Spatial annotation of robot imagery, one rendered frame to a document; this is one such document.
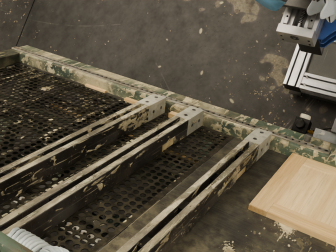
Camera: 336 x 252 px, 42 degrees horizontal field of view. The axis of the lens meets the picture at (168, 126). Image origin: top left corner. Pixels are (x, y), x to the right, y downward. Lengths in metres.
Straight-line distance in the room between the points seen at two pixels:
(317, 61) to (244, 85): 0.49
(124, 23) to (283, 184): 2.08
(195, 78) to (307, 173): 1.45
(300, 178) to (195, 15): 1.74
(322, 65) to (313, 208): 1.21
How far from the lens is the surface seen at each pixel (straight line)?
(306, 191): 1.48
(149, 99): 1.81
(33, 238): 0.87
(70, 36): 3.48
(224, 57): 2.84
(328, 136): 1.84
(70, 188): 1.27
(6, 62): 2.37
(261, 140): 1.60
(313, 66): 2.48
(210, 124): 1.78
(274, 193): 1.42
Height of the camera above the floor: 2.54
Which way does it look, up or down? 63 degrees down
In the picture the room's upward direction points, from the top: 63 degrees counter-clockwise
